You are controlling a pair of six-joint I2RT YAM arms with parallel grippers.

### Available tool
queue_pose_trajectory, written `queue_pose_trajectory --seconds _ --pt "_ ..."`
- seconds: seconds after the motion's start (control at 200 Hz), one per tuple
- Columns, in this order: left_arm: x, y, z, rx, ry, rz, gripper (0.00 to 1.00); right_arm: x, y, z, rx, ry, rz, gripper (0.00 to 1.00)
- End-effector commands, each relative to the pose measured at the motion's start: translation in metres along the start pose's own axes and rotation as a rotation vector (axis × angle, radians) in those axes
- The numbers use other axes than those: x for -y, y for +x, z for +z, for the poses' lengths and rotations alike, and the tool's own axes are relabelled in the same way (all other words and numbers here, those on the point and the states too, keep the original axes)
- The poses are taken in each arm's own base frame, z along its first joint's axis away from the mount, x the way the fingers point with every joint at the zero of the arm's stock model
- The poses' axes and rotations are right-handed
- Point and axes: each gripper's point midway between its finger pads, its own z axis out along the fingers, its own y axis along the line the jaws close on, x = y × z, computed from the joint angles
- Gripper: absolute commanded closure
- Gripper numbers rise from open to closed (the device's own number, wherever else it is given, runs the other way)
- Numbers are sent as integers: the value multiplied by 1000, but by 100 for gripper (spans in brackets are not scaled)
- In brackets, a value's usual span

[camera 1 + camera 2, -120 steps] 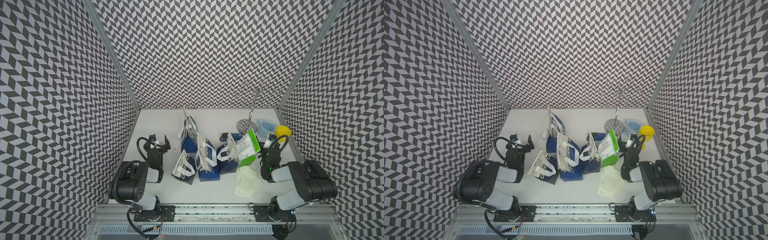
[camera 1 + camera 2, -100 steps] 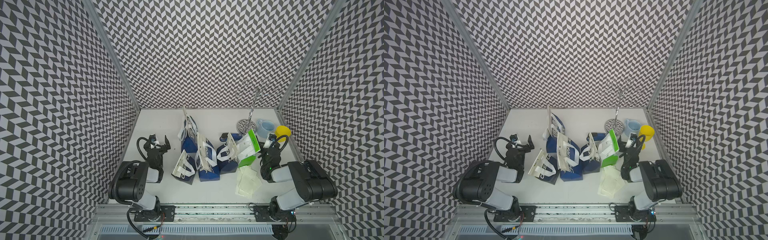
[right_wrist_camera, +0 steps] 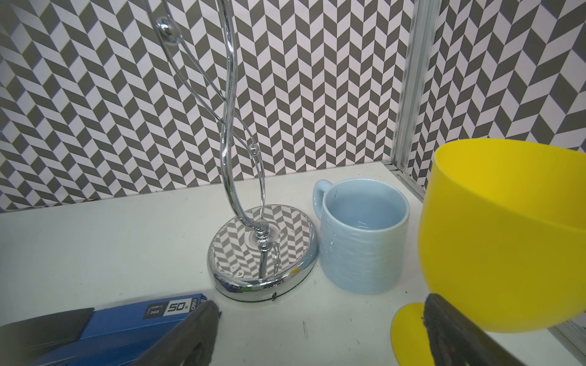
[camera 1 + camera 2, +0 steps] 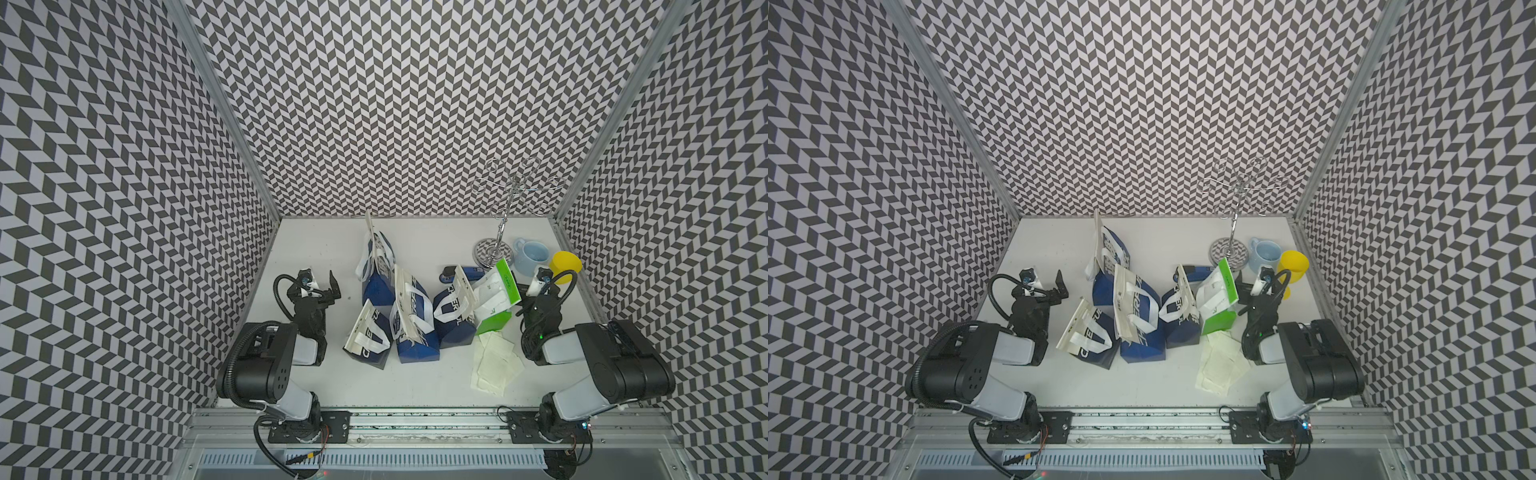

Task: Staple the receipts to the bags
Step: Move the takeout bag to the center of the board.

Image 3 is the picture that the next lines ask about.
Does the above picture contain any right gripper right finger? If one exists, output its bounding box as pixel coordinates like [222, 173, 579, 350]
[423, 294, 523, 366]

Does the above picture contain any yellow plastic goblet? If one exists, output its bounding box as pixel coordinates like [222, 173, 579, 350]
[391, 139, 585, 365]

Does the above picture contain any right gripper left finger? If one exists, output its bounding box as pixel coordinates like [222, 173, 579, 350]
[132, 300, 221, 365]

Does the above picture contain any light blue ceramic mug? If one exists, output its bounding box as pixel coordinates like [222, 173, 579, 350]
[313, 178, 411, 295]

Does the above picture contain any blue black stapler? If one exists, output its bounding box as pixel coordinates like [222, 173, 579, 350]
[1, 294, 207, 365]

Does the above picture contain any aluminium corner post right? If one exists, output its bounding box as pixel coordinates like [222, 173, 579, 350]
[391, 0, 441, 173]

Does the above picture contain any chrome mug tree stand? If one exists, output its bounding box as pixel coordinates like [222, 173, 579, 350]
[144, 1, 318, 303]

